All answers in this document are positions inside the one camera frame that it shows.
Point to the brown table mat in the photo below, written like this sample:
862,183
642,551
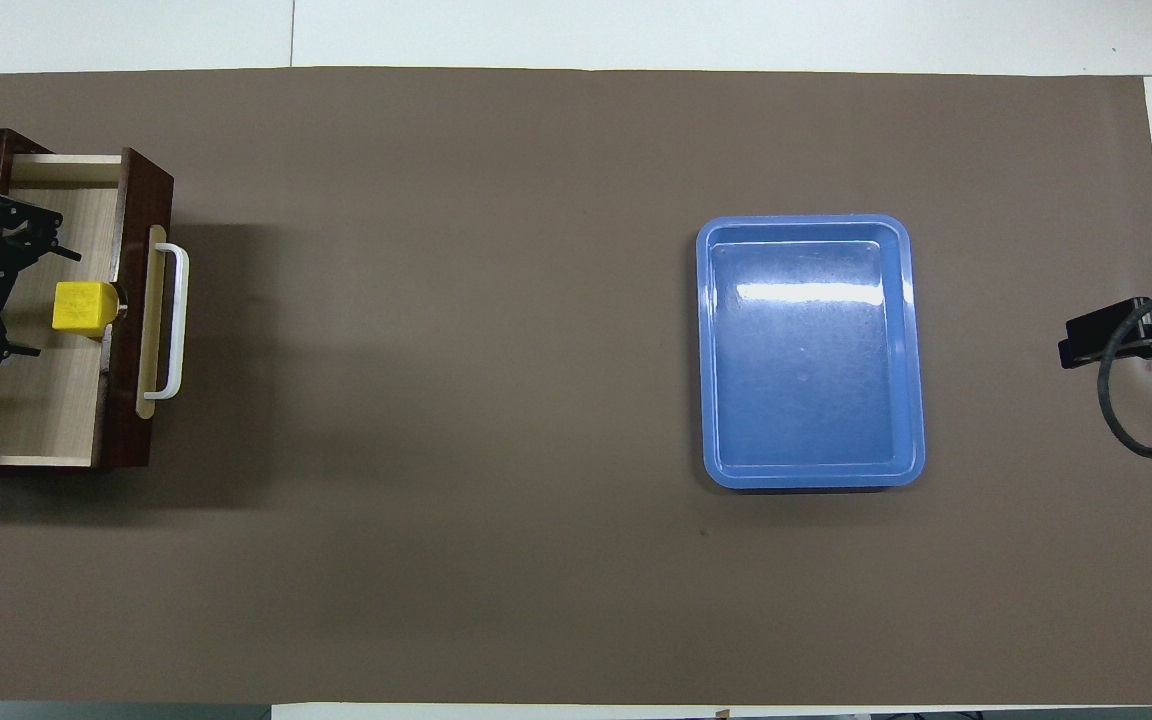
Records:
486,400

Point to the dark wooden drawer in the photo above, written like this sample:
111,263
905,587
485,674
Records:
46,410

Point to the blue plastic tray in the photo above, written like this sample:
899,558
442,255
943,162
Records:
806,380

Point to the yellow cube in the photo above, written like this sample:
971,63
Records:
81,308

